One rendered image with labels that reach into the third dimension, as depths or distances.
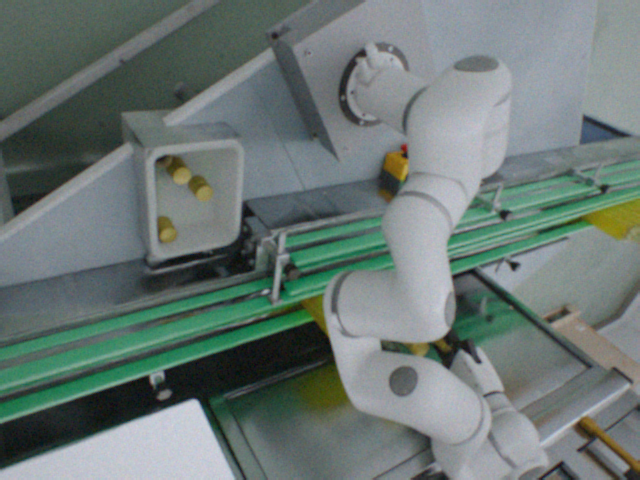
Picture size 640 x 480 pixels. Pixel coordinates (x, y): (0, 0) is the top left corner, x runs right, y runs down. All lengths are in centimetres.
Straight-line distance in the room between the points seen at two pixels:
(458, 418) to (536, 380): 69
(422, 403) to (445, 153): 29
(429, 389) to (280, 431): 45
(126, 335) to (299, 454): 38
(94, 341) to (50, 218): 23
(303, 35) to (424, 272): 50
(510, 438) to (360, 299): 36
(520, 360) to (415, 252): 85
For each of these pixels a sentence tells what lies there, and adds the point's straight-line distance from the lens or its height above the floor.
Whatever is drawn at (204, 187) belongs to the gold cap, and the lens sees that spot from 92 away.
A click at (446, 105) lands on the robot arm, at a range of 61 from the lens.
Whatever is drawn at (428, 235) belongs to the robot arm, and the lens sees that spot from 54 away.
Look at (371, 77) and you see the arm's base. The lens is 89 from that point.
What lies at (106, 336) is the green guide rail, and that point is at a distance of 91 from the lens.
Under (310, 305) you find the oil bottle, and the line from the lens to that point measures 103.
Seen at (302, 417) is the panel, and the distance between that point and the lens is 100.
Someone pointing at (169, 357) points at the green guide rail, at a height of 95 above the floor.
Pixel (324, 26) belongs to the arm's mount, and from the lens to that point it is 87.
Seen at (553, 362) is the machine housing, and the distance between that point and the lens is 139.
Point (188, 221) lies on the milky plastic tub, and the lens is 100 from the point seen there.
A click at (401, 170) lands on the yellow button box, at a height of 82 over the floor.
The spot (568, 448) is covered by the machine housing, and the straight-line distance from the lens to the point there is 121.
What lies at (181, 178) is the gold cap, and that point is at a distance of 89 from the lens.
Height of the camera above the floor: 156
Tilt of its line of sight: 40 degrees down
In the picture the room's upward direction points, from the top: 137 degrees clockwise
